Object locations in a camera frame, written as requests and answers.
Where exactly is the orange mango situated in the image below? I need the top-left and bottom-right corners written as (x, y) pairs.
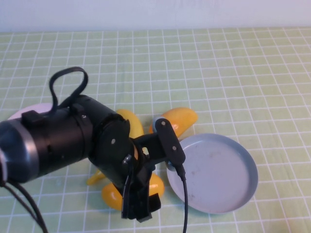
top-left (148, 107), bottom-right (199, 141)

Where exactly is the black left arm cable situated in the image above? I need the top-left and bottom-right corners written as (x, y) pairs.
top-left (0, 181), bottom-right (49, 233)

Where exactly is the blue round plate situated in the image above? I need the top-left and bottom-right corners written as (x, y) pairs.
top-left (166, 133), bottom-right (259, 215)

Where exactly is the slender strongly curved banana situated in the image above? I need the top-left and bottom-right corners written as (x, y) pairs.
top-left (86, 168), bottom-right (107, 186)

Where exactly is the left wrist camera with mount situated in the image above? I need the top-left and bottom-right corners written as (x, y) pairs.
top-left (132, 116), bottom-right (187, 169)

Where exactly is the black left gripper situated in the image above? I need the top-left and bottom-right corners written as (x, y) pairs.
top-left (88, 113), bottom-right (161, 223)

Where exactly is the green checked tablecloth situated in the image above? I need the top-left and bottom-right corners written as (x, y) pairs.
top-left (0, 27), bottom-right (311, 233)

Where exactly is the black flat looped cable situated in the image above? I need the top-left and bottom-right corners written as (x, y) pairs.
top-left (49, 67), bottom-right (89, 115)

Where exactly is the pink round plate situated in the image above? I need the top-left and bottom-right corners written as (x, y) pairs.
top-left (7, 103), bottom-right (56, 122)

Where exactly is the yellow-orange mango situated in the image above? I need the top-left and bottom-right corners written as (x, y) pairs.
top-left (101, 172), bottom-right (165, 211)

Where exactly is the thick banana green end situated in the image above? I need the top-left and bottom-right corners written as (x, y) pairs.
top-left (116, 109), bottom-right (145, 136)

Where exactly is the black left camera cable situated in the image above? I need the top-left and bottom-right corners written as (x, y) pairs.
top-left (175, 164), bottom-right (189, 233)

